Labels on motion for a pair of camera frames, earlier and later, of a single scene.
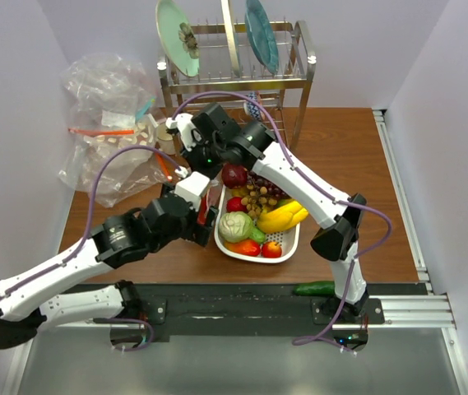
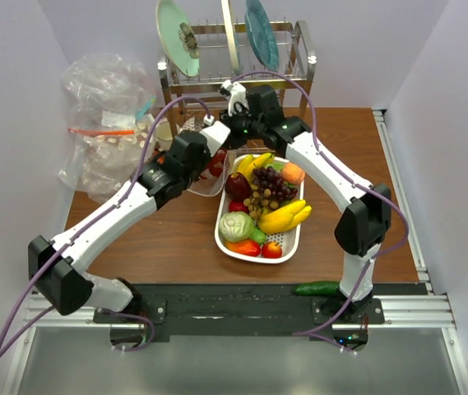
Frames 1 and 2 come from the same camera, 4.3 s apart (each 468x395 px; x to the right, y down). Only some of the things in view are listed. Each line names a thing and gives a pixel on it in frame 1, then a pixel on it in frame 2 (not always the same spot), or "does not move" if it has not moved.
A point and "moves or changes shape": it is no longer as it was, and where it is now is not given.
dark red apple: [234, 175] -> [237, 187]
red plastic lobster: [201, 215] moves or changes shape
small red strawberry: [234, 204] does not move
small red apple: [271, 250] does not move
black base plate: [249, 312] does not move
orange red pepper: [247, 247] does not move
